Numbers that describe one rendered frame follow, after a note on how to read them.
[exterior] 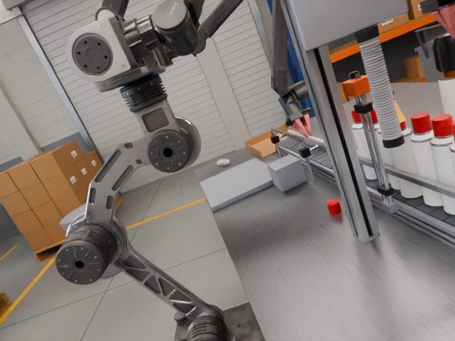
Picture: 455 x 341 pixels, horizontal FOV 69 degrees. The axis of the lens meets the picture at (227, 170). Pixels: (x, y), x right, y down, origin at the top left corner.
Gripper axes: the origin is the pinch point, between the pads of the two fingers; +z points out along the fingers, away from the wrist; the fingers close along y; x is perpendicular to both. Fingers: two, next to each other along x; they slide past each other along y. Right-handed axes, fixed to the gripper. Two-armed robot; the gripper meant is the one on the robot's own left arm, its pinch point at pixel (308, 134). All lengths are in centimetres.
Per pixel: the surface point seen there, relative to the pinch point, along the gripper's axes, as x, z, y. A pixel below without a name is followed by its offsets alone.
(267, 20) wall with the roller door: 248, -290, 136
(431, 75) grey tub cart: 138, -60, 179
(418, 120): -55, 29, -1
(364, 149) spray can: -31.7, 23.5, -1.4
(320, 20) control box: -70, 10, -15
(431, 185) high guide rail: -50, 41, -4
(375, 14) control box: -72, 15, -8
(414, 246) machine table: -40, 50, -9
